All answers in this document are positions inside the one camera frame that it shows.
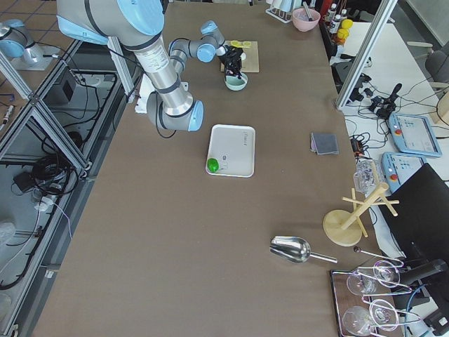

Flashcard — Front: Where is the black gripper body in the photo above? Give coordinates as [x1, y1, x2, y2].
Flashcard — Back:
[220, 46, 243, 72]

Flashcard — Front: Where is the white ceramic spoon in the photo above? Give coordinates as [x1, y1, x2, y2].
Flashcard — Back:
[225, 73, 248, 86]

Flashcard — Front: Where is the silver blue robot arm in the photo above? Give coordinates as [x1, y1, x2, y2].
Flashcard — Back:
[57, 1, 248, 131]
[1, 19, 43, 67]

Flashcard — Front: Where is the mint green bowl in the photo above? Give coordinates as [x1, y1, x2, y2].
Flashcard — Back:
[224, 72, 248, 91]

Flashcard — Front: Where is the pink bowl with ice cubes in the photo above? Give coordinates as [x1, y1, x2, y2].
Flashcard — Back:
[292, 8, 321, 32]

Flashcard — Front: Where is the metal tube in pink bowl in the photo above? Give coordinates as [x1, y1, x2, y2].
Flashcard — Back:
[303, 1, 313, 22]

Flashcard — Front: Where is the wooden cutting board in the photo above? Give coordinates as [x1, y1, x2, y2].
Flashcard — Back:
[225, 40, 260, 73]

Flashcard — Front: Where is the white rectangular tray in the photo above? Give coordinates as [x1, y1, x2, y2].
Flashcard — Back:
[206, 124, 255, 178]

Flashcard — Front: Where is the green lime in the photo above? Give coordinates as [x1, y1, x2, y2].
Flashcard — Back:
[206, 158, 220, 173]

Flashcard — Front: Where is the grey folded cloth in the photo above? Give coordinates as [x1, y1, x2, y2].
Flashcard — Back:
[310, 132, 340, 155]

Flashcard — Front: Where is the yellow lemon fruit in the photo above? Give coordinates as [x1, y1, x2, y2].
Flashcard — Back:
[337, 19, 353, 40]

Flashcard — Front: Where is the clear plastic container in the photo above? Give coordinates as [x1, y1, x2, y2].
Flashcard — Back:
[353, 159, 385, 194]

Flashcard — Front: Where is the metal scoop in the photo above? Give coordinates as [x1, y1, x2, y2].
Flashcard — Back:
[269, 236, 338, 263]

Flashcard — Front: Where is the upper blue teach pendant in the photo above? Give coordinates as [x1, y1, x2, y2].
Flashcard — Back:
[388, 112, 443, 157]

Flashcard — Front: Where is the blue teach pendant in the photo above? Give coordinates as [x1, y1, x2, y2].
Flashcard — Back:
[382, 152, 427, 192]
[388, 112, 443, 157]

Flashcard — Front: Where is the wooden cup tree stand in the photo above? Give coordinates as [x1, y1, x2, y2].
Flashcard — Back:
[323, 163, 400, 246]

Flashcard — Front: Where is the lower blue teach pendant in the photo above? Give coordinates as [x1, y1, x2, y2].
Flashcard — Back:
[382, 152, 427, 192]

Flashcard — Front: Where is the black monitor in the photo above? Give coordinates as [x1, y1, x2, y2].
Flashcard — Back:
[380, 164, 448, 262]

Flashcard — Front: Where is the wine glass rack tray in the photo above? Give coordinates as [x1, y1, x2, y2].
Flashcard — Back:
[330, 260, 421, 336]

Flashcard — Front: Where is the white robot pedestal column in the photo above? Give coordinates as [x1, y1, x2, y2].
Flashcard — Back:
[134, 70, 189, 115]

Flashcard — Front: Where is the aluminium frame post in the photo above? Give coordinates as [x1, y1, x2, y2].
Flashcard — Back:
[335, 0, 398, 110]

